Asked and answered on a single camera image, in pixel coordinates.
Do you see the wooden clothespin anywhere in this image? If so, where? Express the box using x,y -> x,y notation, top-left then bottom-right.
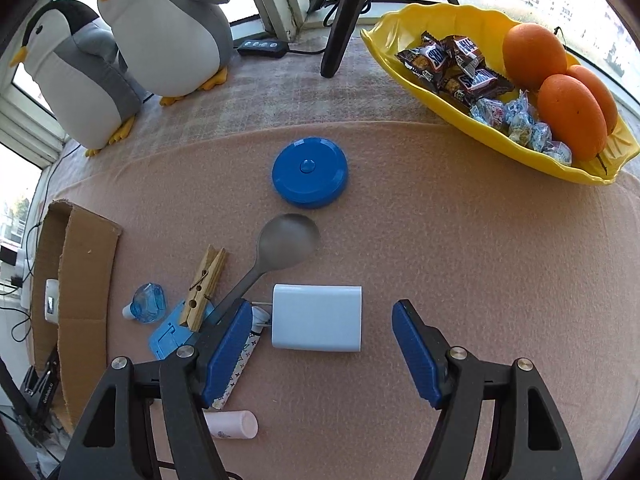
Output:
179,244 -> 228,333

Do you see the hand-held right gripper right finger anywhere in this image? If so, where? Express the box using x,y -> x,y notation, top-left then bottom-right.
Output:
391,299 -> 583,480

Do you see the white wall charger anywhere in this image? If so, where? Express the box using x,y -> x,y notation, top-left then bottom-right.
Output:
251,284 -> 363,353

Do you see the blue folding phone stand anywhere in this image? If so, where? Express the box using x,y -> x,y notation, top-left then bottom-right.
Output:
148,300 -> 221,361

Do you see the grey white penguin plush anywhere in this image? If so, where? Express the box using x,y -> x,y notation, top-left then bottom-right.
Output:
96,0 -> 235,107
10,0 -> 148,157

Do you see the grey metal spoon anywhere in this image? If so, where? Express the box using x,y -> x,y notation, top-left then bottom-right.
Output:
212,213 -> 321,321

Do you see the blue round lid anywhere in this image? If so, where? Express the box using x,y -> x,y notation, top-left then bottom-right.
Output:
271,136 -> 349,209

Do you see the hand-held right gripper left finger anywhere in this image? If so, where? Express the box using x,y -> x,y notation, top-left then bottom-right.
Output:
59,298 -> 254,480

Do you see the black tripod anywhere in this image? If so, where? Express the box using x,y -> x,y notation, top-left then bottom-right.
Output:
306,0 -> 460,79

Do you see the white plug adapter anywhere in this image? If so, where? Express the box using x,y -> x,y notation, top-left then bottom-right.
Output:
44,278 -> 61,323

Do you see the brown chocolate bar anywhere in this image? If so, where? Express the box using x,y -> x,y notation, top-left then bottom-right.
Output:
442,35 -> 486,73
440,69 -> 516,106
396,44 -> 453,92

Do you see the orange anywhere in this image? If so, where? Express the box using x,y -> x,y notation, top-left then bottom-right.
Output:
502,22 -> 568,92
537,74 -> 608,162
566,64 -> 619,135

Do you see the cardboard box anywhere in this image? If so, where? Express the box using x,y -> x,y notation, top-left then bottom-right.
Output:
27,200 -> 123,433

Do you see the pink tube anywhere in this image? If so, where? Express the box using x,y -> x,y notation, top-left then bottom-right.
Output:
202,410 -> 259,441

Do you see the beige checked cloth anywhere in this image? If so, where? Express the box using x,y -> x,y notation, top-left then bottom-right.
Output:
50,25 -> 640,201

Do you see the small blue transparent bottle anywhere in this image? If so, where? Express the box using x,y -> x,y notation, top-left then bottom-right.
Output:
122,283 -> 167,325

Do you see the pile of blue wrapped candies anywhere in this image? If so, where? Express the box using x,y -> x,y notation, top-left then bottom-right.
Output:
469,91 -> 573,167

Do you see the white patterned tube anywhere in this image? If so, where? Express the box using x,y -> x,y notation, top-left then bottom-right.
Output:
211,305 -> 271,409

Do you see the white power strip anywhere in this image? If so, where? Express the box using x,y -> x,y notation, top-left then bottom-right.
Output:
0,242 -> 32,286

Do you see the thin black cable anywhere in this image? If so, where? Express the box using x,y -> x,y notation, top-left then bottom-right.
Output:
9,225 -> 51,343

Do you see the yellow leaf-shaped bowl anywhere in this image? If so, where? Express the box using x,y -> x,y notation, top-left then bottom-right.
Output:
360,2 -> 640,186

